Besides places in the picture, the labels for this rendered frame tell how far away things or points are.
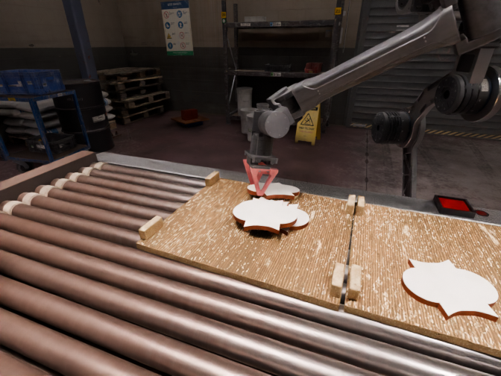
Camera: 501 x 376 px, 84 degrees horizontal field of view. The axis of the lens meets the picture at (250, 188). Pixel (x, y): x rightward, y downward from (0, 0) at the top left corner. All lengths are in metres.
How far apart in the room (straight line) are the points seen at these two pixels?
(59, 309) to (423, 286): 0.60
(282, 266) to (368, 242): 0.20
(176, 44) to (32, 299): 5.90
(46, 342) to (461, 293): 0.64
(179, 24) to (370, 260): 5.92
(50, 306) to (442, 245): 0.74
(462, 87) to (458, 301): 0.88
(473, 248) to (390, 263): 0.19
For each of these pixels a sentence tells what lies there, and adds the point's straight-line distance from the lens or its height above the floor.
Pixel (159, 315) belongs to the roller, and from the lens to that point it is 0.51.
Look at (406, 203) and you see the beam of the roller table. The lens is 0.88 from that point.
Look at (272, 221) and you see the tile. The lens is 0.59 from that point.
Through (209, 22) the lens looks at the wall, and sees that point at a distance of 5.91.
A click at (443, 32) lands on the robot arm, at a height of 1.32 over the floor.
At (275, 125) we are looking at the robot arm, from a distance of 0.62.
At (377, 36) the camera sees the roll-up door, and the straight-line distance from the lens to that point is 5.18.
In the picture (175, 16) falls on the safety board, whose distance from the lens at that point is 6.27.
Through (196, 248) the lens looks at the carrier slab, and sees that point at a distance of 0.58.
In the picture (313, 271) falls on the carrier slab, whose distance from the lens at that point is 0.54.
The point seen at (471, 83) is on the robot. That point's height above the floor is 1.18.
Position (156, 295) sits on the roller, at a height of 0.91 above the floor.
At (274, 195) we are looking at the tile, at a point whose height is 0.97.
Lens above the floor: 1.30
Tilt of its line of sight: 27 degrees down
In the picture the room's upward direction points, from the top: straight up
